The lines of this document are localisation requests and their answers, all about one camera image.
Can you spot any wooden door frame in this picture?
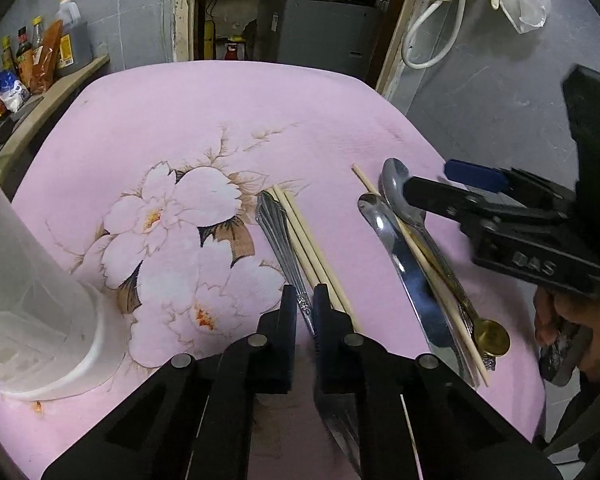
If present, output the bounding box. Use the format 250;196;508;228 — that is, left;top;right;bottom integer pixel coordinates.
374;0;434;107

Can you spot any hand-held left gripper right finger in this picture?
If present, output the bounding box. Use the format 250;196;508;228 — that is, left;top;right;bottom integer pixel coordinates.
312;283;563;480

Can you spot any clear sauce bottle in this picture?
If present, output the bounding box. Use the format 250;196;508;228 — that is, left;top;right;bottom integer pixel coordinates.
30;16;46;52

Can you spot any orange snack packet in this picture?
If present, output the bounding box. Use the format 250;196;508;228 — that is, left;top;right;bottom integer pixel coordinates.
30;20;64;94

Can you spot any silver table knife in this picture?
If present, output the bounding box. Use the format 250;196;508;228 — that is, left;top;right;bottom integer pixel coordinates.
357;193;481;389

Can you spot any pink floral tablecloth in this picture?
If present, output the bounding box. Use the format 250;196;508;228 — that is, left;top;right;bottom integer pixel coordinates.
0;60;548;480

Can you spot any large dark sauce jug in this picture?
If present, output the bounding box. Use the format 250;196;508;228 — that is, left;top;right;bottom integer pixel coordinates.
55;0;94;79

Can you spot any small gold spoon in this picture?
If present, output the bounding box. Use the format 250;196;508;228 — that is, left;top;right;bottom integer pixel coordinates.
397;220;512;359

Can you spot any blue and white bag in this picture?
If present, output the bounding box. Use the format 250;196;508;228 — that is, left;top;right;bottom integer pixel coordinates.
0;71;31;113

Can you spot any person's right hand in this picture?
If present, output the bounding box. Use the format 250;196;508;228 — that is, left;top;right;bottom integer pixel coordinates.
534;287;600;376

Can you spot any clear plastic bag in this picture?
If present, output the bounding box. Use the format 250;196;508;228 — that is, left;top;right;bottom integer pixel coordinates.
500;0;552;35

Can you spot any wooden chopstick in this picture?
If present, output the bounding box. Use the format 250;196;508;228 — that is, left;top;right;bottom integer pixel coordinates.
351;163;491;387
272;185;346;313
278;186;421;468

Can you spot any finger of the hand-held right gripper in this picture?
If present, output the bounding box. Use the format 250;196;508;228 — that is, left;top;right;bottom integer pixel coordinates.
404;175;576;241
445;159;576;211

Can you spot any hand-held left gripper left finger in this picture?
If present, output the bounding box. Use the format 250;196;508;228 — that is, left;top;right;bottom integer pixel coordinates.
40;284;299;480

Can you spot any large silver spoon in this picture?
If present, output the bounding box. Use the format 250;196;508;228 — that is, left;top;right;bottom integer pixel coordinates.
378;157;498;372

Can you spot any grey metal cabinet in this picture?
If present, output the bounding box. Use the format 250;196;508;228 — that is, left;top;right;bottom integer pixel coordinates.
255;0;382;82

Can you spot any white plastic utensil holder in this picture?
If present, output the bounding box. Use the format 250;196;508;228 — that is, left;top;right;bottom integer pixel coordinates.
0;160;124;403

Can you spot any silver fork ornate handle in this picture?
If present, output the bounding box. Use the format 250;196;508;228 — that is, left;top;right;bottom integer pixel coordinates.
255;191;366;480

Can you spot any white hose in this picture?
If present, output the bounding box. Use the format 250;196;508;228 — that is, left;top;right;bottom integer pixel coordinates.
401;0;482;70

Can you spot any red canister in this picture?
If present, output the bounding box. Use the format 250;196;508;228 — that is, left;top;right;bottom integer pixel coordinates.
222;35;246;64

